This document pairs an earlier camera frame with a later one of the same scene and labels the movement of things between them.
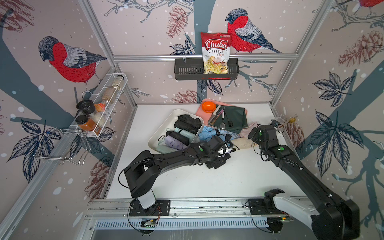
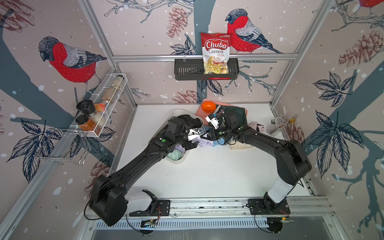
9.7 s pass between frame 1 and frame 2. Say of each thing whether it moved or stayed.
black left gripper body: moved
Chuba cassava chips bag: stayed
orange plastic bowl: stayed
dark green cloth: stayed
